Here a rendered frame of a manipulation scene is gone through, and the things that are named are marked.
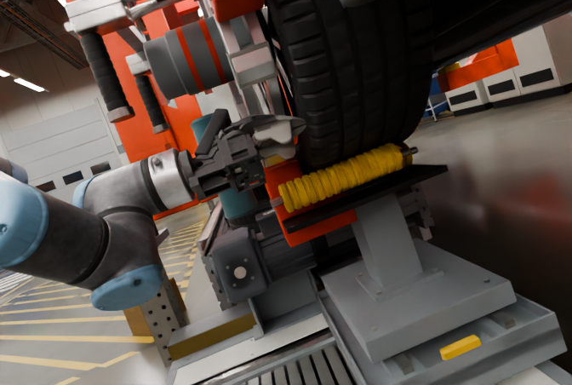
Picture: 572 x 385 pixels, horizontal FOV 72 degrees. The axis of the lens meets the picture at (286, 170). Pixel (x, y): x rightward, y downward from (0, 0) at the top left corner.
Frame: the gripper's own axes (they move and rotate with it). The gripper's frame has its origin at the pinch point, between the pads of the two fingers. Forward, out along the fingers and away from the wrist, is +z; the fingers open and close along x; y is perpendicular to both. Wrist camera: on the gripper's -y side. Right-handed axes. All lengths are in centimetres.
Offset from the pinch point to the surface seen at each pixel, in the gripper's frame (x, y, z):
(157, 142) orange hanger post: -37, -54, -35
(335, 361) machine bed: -61, 21, -7
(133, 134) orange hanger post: -34, -57, -41
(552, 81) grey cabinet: -283, -218, 353
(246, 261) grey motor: -52, -9, -20
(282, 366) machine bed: -66, 16, -21
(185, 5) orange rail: -245, -622, -11
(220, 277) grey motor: -54, -9, -28
